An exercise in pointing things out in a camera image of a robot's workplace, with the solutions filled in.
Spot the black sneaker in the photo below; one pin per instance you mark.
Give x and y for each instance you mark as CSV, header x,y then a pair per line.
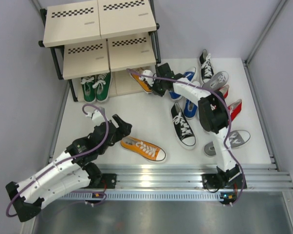
x,y
206,69
183,131

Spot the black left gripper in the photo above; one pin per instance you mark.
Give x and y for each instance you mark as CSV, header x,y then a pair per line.
x,y
123,129

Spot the green sneaker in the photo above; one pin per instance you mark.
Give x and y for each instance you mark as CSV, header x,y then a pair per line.
x,y
88,90
102,86

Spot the blue sneaker upper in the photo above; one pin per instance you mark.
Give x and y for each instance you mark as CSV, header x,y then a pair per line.
x,y
191,75

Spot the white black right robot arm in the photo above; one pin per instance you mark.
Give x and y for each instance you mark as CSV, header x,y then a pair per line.
x,y
214,118

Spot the aluminium mounting rail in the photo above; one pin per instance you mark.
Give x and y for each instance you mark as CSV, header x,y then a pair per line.
x,y
162,177

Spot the blue sneaker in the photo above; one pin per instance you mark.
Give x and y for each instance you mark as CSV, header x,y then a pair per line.
x,y
191,75
191,105

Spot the grey sneaker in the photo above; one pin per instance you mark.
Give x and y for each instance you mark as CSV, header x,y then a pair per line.
x,y
237,138
217,81

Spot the orange sneaker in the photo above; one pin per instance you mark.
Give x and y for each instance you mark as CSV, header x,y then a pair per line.
x,y
139,80
147,150

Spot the red sneaker lower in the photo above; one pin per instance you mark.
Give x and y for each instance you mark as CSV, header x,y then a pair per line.
x,y
235,109

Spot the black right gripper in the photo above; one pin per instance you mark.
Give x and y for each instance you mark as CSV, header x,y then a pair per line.
x,y
155,80

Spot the grey slotted cable duct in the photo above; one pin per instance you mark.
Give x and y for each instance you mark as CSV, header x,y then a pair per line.
x,y
163,196

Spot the red sneaker upper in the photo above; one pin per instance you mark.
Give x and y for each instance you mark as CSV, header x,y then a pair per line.
x,y
224,90

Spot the beige black shoe shelf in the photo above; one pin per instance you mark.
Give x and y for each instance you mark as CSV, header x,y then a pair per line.
x,y
100,36

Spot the grey sneaker in front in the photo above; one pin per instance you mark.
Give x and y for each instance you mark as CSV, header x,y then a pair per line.
x,y
237,138

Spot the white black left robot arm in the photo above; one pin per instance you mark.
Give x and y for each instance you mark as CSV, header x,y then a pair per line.
x,y
73,169

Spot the red sneaker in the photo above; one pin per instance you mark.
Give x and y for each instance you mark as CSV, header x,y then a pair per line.
x,y
224,90
235,109

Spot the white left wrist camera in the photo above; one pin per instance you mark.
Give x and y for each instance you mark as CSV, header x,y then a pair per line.
x,y
96,117

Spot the grey sneaker at back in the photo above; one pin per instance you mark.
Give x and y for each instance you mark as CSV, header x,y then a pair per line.
x,y
217,81

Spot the blue sneaker lower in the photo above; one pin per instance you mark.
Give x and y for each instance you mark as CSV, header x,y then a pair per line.
x,y
191,105

